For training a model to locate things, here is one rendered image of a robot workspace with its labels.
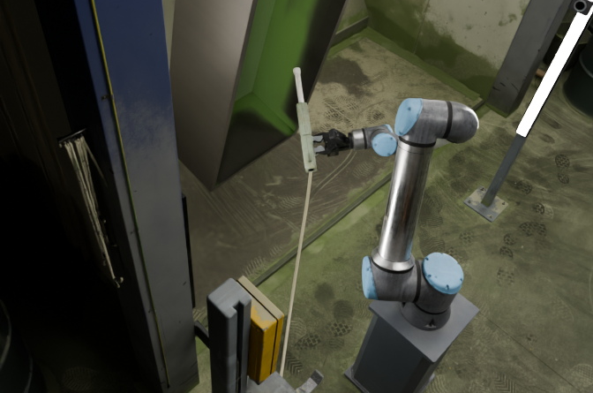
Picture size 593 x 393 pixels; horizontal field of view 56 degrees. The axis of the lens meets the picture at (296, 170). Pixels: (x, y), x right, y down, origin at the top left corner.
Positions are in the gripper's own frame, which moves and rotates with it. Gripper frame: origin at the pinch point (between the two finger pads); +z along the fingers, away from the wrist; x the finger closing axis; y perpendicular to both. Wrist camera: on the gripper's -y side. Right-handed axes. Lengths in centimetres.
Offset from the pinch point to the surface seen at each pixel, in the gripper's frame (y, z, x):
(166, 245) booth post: -62, 45, -51
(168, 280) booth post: -45, 49, -58
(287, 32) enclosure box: 1, 0, 59
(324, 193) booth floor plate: 91, -6, 8
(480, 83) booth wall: 135, -128, 85
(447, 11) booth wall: 108, -111, 129
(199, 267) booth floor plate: 61, 63, -30
